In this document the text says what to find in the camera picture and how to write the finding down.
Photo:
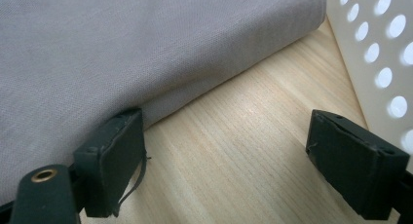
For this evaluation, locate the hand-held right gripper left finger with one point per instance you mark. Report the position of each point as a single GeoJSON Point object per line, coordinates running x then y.
{"type": "Point", "coordinates": [107, 165]}

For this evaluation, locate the grey cloth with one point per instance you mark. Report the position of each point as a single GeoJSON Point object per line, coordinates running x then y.
{"type": "Point", "coordinates": [130, 55]}

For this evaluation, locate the white perforated plastic basket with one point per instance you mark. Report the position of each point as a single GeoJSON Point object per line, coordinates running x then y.
{"type": "Point", "coordinates": [357, 61]}

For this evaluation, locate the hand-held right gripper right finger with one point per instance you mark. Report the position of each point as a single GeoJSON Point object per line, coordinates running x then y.
{"type": "Point", "coordinates": [354, 165]}

